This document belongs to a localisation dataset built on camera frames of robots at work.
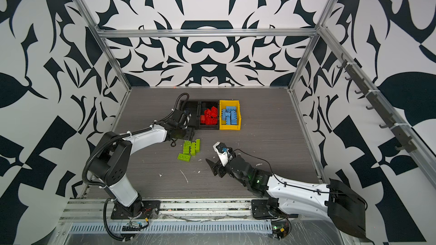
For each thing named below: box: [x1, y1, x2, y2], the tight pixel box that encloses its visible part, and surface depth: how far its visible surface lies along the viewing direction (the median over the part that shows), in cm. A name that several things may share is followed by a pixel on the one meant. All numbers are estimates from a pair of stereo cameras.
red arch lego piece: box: [200, 106, 218, 126], surface depth 101 cm
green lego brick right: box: [194, 138, 201, 153], surface depth 93 cm
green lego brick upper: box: [190, 142, 196, 156], surface depth 91 cm
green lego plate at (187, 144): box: [183, 140, 192, 155], surface depth 93 cm
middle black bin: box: [198, 99, 220, 130], surface depth 98 cm
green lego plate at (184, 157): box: [177, 153, 192, 163], surface depth 91 cm
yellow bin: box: [219, 99, 242, 131], surface depth 100 cm
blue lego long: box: [225, 112, 232, 126], surface depth 104 cm
